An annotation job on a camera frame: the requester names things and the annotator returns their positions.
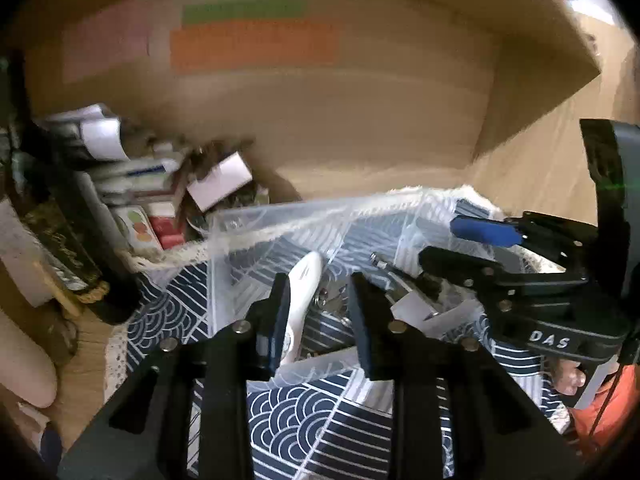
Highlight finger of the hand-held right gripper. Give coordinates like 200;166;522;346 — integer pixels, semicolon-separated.
450;212;601;273
417;245;591;311

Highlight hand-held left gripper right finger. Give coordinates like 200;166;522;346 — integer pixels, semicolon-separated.
347;272;546;480

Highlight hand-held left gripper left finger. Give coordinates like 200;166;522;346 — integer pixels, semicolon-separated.
107;272;293;480

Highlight white handheld device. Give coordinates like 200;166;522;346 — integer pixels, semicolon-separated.
277;251;325;366

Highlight white charger cube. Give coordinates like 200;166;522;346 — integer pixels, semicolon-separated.
394;290;443;322

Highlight metal nippers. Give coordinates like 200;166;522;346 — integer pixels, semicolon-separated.
369;252;443;307

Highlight clear plastic storage box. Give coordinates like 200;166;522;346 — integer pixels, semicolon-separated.
207;187;496;413

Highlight person's right hand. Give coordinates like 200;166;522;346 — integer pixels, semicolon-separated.
547;357;588;403

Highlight small silver metal piece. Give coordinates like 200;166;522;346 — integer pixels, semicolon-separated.
312;285;352;322

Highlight blue wave-patterned cloth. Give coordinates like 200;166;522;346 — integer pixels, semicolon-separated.
105;185;576;480

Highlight white paper tag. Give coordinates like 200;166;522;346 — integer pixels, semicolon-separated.
186;152;253;211

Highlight person's orange garment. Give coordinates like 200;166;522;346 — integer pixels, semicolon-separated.
570;365;640;461

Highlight pile of small boxes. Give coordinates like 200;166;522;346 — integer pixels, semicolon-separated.
35;102;271;256

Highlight dark wine bottle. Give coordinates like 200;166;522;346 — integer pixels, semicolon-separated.
10;125;138;326

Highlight yellow stick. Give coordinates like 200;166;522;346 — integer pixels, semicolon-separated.
35;260;82;318

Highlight orange sticky note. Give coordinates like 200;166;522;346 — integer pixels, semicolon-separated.
170;22;341;72

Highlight green sticky note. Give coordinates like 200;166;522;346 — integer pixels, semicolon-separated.
181;0;307;25

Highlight pink sticky note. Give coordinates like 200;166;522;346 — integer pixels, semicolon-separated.
62;2;151;83

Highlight black cable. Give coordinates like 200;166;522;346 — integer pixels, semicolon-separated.
589;342;628;443

